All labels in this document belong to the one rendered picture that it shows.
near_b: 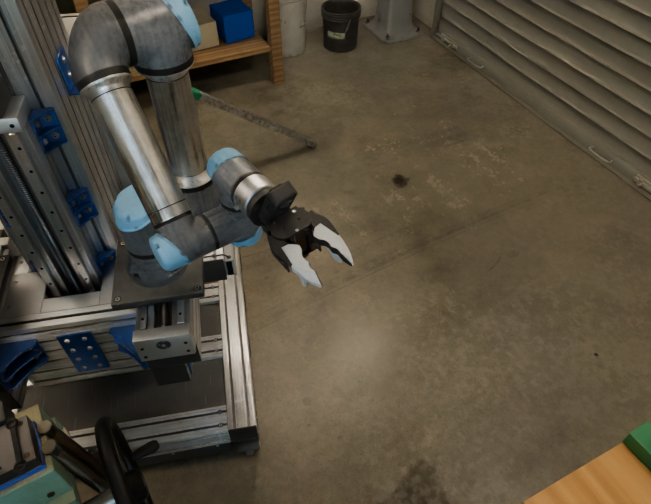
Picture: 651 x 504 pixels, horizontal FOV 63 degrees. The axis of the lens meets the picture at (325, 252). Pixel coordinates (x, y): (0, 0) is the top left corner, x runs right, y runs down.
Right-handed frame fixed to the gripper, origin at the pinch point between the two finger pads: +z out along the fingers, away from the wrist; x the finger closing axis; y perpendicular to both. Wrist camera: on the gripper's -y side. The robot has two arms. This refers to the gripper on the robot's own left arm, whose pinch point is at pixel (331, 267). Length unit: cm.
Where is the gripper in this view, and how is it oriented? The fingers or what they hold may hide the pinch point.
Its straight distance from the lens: 80.7
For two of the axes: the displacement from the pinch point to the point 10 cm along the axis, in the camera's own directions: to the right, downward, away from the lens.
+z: 5.9, 5.9, -5.5
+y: 1.1, 6.2, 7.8
